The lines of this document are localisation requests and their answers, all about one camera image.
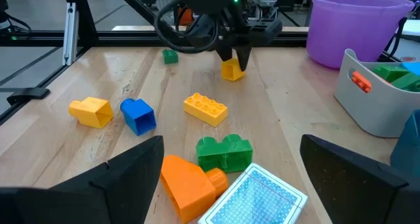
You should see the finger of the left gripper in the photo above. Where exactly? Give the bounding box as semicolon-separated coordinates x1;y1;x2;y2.
215;46;234;62
234;45;253;72

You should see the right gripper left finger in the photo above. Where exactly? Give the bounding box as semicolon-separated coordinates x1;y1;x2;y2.
52;135;165;224

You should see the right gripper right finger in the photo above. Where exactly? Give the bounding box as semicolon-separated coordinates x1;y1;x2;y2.
300;134;420;224

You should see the yellow small block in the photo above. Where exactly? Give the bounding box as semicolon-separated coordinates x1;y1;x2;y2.
221;58;246;83

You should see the small green studded brick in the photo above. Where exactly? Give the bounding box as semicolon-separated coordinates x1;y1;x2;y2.
162;49;180;66

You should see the orange wedge block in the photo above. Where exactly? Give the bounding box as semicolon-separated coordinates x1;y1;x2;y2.
159;154;230;224

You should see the blue toy brick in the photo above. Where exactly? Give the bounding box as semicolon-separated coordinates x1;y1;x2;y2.
119;98;158;137

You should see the yellow toy brick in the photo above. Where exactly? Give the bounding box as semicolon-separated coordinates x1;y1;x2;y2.
68;97;115;129

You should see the green toy block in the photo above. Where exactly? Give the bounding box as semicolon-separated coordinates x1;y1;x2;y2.
390;72;420;93
196;133;254;174

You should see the blue-backed card box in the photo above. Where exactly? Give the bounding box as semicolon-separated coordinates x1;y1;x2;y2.
198;162;309;224

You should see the orange toy block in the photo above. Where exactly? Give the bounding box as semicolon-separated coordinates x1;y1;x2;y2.
351;71;373;93

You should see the dark green studded brick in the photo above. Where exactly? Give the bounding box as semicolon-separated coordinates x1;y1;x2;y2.
373;64;411;83

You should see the teal plastic bin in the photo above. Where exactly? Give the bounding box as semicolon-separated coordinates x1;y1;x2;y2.
390;108;420;179

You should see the light grey plastic bin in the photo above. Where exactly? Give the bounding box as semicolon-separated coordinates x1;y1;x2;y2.
333;49;420;139

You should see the purple pumpkin-face bucket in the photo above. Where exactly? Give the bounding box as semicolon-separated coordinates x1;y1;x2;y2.
306;0;415;70

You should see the black table clamp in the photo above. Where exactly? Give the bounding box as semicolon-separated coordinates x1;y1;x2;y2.
6;87;51;106

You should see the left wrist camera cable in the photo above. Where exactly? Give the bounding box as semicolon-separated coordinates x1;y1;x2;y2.
154;0;221;54

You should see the silver metal mounting bracket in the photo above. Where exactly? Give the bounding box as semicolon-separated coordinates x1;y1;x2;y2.
62;2;79;66

